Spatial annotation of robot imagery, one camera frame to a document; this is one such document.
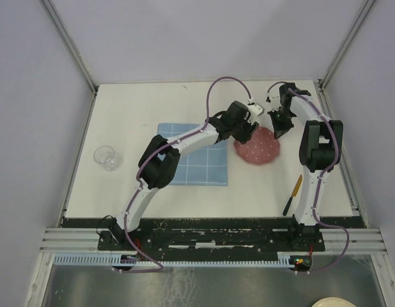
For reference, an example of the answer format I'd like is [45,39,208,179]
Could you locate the left aluminium frame post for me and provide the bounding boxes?
[39,0,98,93]

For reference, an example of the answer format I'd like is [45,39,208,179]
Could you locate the blue checked cloth placemat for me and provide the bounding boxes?
[170,140,228,186]

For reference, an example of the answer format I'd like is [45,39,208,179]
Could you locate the pink dotted plate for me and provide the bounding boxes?
[233,126,281,166]

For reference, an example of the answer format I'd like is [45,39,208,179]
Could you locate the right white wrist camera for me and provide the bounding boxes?
[265,93,281,113]

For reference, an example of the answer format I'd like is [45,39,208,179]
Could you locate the clear plastic cup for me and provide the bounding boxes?
[93,145,120,171]

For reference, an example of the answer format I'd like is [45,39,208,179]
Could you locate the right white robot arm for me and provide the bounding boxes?
[267,81,343,250]

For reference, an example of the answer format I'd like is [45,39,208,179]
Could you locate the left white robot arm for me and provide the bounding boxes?
[109,98,265,249]

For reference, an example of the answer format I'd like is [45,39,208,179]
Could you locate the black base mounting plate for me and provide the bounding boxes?
[96,217,325,261]

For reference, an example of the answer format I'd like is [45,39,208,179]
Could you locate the green handled gold knife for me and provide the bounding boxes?
[283,175,303,216]

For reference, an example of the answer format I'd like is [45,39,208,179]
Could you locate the right aluminium frame post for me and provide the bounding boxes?
[319,0,377,89]

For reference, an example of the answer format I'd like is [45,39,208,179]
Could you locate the light blue cable duct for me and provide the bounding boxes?
[53,253,294,268]

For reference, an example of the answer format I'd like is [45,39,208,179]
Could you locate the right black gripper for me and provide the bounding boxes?
[267,107,293,139]

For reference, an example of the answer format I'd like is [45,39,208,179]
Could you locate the cream plate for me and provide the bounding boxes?
[312,297,356,307]

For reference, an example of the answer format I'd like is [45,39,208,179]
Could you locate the aluminium frame post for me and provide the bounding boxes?
[39,0,98,93]
[319,0,377,89]

